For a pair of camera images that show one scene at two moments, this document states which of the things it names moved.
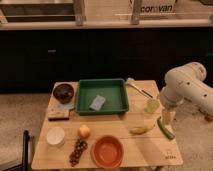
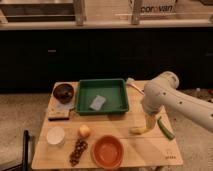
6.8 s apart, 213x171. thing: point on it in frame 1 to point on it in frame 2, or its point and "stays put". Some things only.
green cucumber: [162, 125] stays put
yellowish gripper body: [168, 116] to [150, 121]
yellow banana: [141, 129] stays put
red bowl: [107, 151] stays put
